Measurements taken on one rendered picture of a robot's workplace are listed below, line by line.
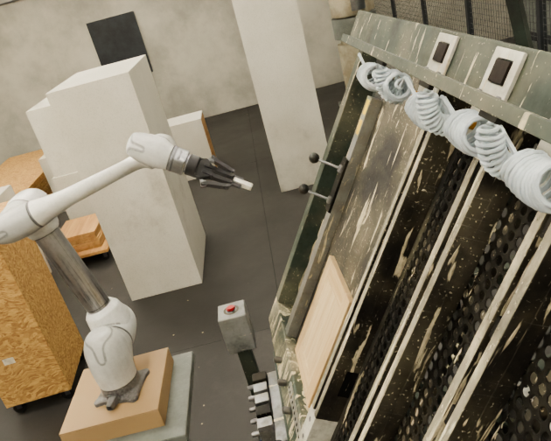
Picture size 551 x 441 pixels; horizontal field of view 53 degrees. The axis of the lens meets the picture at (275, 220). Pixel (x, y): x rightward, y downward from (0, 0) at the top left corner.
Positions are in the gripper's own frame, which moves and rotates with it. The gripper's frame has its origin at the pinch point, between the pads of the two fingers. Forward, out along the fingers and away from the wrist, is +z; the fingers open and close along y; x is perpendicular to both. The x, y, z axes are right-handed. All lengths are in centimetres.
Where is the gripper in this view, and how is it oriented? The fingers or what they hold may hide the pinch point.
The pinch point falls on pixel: (242, 184)
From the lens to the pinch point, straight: 195.7
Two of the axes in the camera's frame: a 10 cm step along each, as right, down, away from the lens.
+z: 9.4, 3.4, 0.9
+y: 2.7, -8.6, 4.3
